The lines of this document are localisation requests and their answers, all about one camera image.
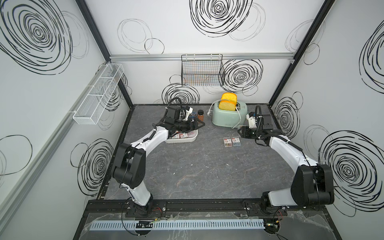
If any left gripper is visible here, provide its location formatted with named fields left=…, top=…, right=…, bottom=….
left=173, top=118, right=204, bottom=133

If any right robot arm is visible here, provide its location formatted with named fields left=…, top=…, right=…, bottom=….
left=238, top=105, right=335, bottom=213

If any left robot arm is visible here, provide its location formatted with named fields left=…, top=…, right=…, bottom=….
left=111, top=97, right=205, bottom=215

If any white storage box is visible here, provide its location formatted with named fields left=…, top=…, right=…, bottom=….
left=165, top=130, right=198, bottom=144

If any orange spice bottle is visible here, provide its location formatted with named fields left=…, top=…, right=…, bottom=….
left=197, top=110, right=204, bottom=122

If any mint green toaster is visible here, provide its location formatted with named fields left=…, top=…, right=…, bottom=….
left=212, top=102, right=248, bottom=128

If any yellow toast slice front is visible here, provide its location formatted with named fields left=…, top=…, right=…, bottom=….
left=218, top=100, right=237, bottom=111

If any yellow toast slice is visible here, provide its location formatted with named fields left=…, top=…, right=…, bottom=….
left=218, top=100, right=237, bottom=111
left=221, top=93, right=237, bottom=104

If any yellow toast slice back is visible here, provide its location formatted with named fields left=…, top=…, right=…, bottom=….
left=221, top=93, right=237, bottom=104

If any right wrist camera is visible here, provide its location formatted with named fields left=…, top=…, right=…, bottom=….
left=246, top=112, right=257, bottom=129

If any white toaster cable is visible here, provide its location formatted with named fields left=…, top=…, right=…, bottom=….
left=206, top=100, right=244, bottom=129

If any black wire basket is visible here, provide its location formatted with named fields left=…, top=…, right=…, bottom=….
left=181, top=60, right=225, bottom=87

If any aluminium wall rail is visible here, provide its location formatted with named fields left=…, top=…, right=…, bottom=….
left=110, top=52, right=295, bottom=62

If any white slotted cable duct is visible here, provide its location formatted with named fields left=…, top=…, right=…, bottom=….
left=89, top=219, right=265, bottom=231

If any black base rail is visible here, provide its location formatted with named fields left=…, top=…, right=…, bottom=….
left=85, top=197, right=326, bottom=217

